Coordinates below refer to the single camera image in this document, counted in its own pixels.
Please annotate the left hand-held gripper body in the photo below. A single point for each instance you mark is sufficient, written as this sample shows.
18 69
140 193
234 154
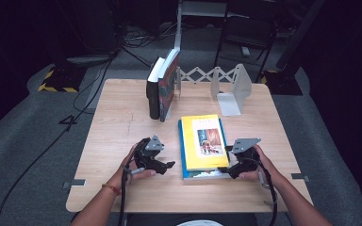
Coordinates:
146 155

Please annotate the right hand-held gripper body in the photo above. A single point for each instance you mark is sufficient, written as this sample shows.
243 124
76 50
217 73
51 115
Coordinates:
246 161

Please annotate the thick blue book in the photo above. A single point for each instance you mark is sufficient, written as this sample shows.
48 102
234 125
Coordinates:
201 174

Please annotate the yellow book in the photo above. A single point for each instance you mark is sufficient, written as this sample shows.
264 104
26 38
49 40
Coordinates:
194 125

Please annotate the black hardcover book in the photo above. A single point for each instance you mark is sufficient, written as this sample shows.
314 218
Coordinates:
153 94

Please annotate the white expandable bookend rack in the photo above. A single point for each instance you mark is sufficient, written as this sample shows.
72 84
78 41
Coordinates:
242 84

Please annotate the red and blue illustrated book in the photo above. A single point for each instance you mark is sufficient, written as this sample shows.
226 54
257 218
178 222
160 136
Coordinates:
167 91

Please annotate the person's right hand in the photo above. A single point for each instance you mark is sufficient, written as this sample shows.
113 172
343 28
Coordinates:
268 172

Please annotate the person's left hand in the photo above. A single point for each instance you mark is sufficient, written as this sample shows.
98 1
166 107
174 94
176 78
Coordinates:
125 175

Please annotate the black stand with striped base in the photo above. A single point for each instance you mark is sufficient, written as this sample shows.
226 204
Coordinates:
283 84

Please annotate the yellow-black striped stand base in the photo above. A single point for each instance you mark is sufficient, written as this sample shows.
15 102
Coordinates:
62 78

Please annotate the black metal chair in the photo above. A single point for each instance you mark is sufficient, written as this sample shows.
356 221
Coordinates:
248 31

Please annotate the white metal stand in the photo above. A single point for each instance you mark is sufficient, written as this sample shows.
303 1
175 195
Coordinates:
178 31

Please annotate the grey table edge bracket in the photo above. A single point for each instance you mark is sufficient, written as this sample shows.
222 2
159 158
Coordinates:
75 183
300 177

